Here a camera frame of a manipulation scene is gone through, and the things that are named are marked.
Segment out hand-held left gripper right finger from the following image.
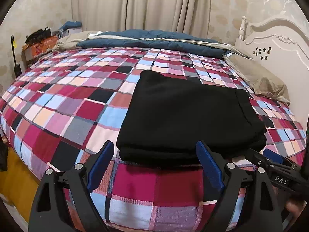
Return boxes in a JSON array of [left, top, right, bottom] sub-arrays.
[[195, 141, 283, 232]]

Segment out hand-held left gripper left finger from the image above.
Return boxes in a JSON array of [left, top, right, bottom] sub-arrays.
[[28, 140, 115, 232]]

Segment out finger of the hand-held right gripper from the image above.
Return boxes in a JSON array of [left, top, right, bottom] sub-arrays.
[[245, 147, 301, 173]]

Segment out black pants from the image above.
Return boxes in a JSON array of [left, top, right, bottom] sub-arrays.
[[116, 70, 267, 168]]

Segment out person's right hand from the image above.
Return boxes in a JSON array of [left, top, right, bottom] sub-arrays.
[[286, 198, 305, 223]]

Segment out checkered bed sheet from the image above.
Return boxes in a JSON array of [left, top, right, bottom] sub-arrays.
[[0, 47, 307, 232]]

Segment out beige pillow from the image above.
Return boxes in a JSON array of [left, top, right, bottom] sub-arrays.
[[222, 53, 291, 105]]

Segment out dark headboard stickers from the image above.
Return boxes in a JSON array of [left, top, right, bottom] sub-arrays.
[[252, 46, 273, 60]]

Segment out white carved headboard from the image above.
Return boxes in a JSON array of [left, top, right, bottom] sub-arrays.
[[234, 16, 309, 131]]

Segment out black handheld radio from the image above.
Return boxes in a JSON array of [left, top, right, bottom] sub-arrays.
[[11, 36, 23, 76]]

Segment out orange box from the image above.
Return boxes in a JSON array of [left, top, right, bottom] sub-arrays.
[[22, 35, 61, 66]]

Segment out dark blue quilt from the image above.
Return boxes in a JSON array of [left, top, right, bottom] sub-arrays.
[[52, 29, 254, 60]]

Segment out blue cloth item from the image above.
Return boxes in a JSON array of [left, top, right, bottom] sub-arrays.
[[60, 20, 83, 36]]

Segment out black bag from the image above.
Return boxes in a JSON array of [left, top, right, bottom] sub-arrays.
[[25, 28, 52, 44]]

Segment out beige curtain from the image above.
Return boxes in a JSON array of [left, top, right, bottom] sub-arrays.
[[72, 0, 213, 39]]

